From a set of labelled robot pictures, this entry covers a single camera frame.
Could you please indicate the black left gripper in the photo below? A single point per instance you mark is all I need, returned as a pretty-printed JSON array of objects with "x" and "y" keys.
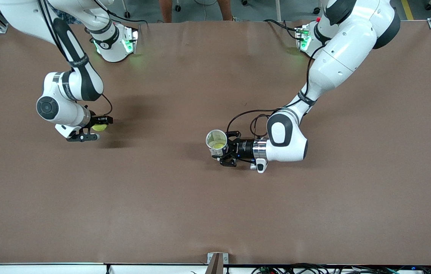
[{"x": 244, "y": 147}]

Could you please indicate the bare person leg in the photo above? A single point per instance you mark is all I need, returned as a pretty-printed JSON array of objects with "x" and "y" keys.
[
  {"x": 223, "y": 7},
  {"x": 163, "y": 9}
]

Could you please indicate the white metal pole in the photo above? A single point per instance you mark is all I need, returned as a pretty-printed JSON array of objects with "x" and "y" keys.
[{"x": 278, "y": 9}]

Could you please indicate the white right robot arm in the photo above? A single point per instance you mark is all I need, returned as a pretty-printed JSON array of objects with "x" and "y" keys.
[{"x": 59, "y": 108}]

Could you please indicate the blue plaid shorts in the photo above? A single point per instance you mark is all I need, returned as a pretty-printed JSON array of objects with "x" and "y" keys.
[{"x": 69, "y": 18}]

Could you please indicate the large paper table cover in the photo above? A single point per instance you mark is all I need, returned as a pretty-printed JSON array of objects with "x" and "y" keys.
[{"x": 215, "y": 209}]

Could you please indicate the yellow tennis ball black print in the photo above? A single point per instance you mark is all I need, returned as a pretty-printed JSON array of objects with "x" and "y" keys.
[{"x": 99, "y": 128}]

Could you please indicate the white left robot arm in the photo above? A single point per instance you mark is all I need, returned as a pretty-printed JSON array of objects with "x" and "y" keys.
[{"x": 287, "y": 148}]

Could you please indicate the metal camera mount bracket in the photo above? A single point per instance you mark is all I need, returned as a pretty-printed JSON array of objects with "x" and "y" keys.
[{"x": 217, "y": 264}]

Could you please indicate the white blue tennis ball can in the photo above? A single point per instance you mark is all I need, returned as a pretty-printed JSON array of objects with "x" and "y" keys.
[{"x": 219, "y": 154}]

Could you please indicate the white table edge frame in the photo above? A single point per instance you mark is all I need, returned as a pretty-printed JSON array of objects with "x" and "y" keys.
[{"x": 48, "y": 269}]

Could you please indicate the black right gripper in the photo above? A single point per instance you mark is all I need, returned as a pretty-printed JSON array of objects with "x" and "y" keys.
[{"x": 96, "y": 121}]

